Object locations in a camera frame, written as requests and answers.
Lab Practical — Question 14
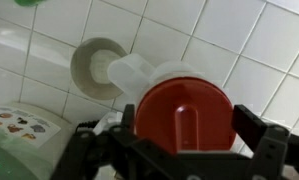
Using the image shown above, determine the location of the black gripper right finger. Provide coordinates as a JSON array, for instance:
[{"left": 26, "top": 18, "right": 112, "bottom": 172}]
[{"left": 231, "top": 104, "right": 299, "bottom": 180}]

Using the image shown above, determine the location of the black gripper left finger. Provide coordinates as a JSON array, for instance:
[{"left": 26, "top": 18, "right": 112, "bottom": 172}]
[{"left": 50, "top": 103, "right": 197, "bottom": 180}]

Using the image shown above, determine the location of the clear plastic jug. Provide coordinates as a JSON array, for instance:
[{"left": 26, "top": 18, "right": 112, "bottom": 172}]
[{"left": 107, "top": 53, "right": 223, "bottom": 134}]

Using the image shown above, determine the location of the grey bowl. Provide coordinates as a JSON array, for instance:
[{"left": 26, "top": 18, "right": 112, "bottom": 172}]
[{"left": 70, "top": 37, "right": 127, "bottom": 100}]

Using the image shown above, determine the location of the green cloth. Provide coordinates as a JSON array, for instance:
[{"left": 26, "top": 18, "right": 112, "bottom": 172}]
[{"left": 14, "top": 0, "right": 51, "bottom": 7}]

